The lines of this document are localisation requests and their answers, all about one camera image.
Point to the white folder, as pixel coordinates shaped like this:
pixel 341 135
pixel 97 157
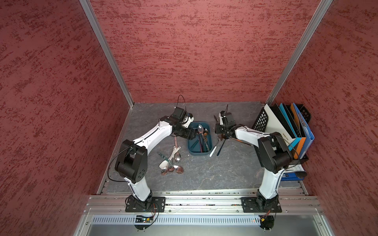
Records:
pixel 274 125

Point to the teal plastic storage box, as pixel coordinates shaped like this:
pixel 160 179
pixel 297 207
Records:
pixel 196 151

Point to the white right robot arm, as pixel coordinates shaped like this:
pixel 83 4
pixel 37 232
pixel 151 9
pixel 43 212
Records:
pixel 271 178

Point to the left aluminium corner post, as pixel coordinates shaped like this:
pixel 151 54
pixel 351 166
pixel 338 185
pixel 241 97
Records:
pixel 95 25

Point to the orange plastic spoon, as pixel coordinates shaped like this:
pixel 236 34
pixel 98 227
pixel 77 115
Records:
pixel 240 141

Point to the purple metal spoon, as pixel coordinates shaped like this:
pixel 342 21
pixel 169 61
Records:
pixel 201 140

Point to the black mesh file rack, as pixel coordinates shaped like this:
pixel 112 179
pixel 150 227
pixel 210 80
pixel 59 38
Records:
pixel 270 150

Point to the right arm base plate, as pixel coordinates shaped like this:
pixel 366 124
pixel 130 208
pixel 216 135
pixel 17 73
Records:
pixel 260 205

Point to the aluminium corner post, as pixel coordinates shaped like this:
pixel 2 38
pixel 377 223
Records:
pixel 95 25
pixel 313 24

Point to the right aluminium corner post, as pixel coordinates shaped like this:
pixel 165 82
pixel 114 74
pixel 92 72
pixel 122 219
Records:
pixel 313 24

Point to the green patterned spoon handle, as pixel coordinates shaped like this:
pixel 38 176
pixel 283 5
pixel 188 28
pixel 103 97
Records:
pixel 164 157

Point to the blue binder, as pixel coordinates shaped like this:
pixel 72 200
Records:
pixel 307 131

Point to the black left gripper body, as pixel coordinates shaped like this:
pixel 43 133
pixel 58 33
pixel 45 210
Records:
pixel 184 132

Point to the silver spoon patterned handle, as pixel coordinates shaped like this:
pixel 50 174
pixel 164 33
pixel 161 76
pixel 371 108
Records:
pixel 205 134

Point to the blue box under rack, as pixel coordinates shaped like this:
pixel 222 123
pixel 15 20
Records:
pixel 294 176

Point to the gold spoon white handle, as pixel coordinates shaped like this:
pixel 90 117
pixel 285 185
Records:
pixel 214 149

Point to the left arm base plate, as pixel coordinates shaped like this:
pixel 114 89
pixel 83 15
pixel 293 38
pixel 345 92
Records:
pixel 152 204

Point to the teal folder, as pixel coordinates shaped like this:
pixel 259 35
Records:
pixel 287 113

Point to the aluminium front rail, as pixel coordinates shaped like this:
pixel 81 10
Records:
pixel 215 203

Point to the orange folder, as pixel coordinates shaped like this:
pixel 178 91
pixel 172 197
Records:
pixel 301 138

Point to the silver steel spoon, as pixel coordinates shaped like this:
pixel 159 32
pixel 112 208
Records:
pixel 201 132

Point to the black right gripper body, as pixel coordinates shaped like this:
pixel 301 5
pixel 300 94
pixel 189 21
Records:
pixel 221 129

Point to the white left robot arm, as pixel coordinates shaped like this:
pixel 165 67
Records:
pixel 132 160

